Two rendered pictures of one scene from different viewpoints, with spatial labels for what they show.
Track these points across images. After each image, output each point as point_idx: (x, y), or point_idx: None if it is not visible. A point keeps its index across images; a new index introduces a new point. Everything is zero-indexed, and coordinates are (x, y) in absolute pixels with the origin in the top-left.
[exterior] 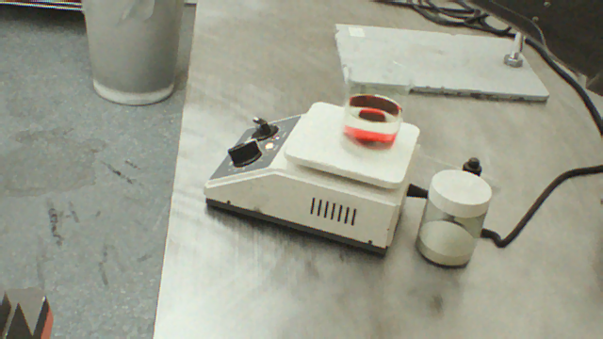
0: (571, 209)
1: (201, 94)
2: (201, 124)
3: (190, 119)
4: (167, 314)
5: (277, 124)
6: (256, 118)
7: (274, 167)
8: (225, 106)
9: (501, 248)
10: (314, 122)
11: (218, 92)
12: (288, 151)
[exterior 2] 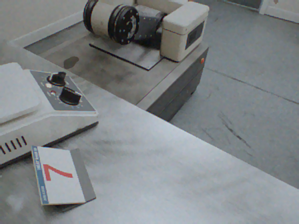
0: None
1: (177, 136)
2: (139, 118)
3: (149, 117)
4: (29, 54)
5: (69, 106)
6: (77, 93)
7: (25, 70)
8: (153, 141)
9: None
10: (21, 87)
11: (175, 147)
12: (14, 63)
